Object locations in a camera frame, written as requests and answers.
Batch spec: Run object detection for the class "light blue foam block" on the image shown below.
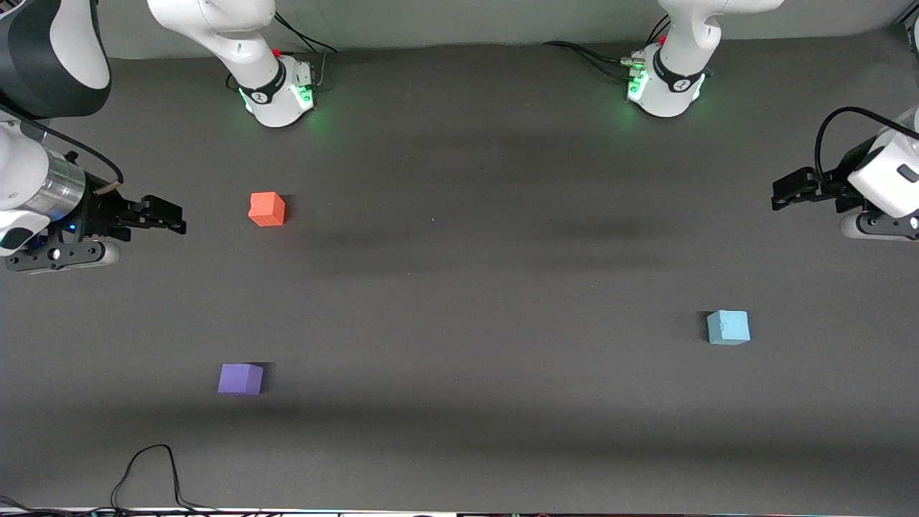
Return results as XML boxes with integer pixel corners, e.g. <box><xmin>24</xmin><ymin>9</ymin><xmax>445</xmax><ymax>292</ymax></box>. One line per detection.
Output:
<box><xmin>706</xmin><ymin>310</ymin><xmax>751</xmax><ymax>346</ymax></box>

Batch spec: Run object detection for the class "orange foam block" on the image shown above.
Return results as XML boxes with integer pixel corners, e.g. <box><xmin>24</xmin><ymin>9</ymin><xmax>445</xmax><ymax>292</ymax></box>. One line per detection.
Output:
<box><xmin>248</xmin><ymin>192</ymin><xmax>286</xmax><ymax>228</ymax></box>

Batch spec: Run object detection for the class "purple foam block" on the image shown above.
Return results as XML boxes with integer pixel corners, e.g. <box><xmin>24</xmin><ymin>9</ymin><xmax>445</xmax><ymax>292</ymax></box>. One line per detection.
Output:
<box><xmin>218</xmin><ymin>363</ymin><xmax>264</xmax><ymax>396</ymax></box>

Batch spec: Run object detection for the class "dark grey table mat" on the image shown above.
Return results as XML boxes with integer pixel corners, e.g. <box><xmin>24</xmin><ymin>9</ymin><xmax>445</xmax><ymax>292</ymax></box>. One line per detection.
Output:
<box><xmin>0</xmin><ymin>25</ymin><xmax>919</xmax><ymax>512</ymax></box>

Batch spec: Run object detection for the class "black looped table cable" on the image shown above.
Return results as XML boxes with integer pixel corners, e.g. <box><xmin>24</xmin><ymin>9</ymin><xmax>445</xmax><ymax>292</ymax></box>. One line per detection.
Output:
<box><xmin>109</xmin><ymin>444</ymin><xmax>223</xmax><ymax>514</ymax></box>

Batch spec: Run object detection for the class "black left base cable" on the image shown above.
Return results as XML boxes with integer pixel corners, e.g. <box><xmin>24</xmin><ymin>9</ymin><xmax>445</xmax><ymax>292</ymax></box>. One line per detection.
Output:
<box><xmin>542</xmin><ymin>14</ymin><xmax>672</xmax><ymax>80</ymax></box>

